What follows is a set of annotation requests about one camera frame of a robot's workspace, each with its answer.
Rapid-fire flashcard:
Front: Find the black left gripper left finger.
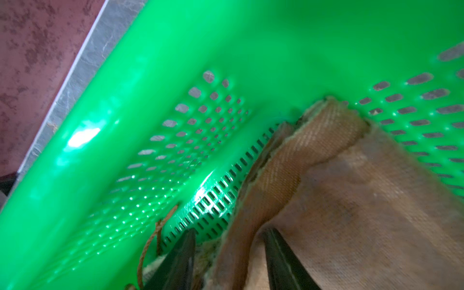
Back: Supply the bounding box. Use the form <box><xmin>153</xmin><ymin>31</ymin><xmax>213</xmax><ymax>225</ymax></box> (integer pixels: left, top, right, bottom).
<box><xmin>144</xmin><ymin>229</ymin><xmax>196</xmax><ymax>290</ymax></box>

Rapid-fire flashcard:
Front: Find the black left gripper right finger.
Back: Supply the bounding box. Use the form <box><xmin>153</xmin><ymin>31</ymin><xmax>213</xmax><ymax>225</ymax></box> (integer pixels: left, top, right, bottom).
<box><xmin>262</xmin><ymin>228</ymin><xmax>321</xmax><ymax>290</ymax></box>

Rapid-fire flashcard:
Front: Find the brown plaid fringed scarf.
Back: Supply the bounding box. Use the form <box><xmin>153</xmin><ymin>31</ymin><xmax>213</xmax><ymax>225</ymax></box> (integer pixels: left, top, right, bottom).
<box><xmin>124</xmin><ymin>95</ymin><xmax>464</xmax><ymax>290</ymax></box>

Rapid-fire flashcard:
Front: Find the green plastic basket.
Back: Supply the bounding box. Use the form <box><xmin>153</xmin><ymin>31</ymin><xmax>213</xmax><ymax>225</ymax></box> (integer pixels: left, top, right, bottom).
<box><xmin>1</xmin><ymin>1</ymin><xmax>464</xmax><ymax>290</ymax></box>

